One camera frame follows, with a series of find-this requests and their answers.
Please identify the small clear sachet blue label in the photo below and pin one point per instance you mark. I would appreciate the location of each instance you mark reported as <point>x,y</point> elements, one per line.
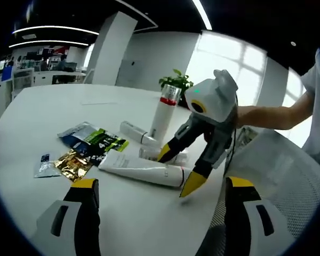
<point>46,166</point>

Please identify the gold foil skincare sachet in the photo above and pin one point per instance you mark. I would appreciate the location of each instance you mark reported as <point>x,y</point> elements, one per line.
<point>73,165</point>

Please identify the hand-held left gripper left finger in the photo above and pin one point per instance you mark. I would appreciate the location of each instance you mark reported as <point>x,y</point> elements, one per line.
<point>69,229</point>

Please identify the silver navy skincare sachet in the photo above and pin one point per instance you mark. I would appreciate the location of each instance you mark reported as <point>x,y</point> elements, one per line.
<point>74,132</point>

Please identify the white mesh chair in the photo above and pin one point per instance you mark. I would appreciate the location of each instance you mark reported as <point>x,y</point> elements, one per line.
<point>282,173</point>

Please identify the white pump bottle red collar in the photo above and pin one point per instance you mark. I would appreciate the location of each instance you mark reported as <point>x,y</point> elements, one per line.
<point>162,120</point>

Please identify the white skincare tube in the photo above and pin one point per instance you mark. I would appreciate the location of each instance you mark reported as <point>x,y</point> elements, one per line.
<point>138,168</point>

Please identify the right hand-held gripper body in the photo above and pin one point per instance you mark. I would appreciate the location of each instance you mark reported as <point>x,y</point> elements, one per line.
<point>216,98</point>

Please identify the blue storage bin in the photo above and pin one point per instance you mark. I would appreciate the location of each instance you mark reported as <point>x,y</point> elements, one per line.
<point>6,73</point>

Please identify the small white bottle red label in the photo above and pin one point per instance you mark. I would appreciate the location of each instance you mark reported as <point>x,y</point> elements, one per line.
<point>133,130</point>

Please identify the potted green plant red pot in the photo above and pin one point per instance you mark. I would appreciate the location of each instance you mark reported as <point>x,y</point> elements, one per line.
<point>176,80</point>

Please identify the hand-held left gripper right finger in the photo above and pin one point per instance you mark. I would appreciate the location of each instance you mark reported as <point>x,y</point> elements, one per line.
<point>240,226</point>

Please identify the green black skincare sachet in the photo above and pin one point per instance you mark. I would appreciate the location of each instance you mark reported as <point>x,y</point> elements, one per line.
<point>106,141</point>

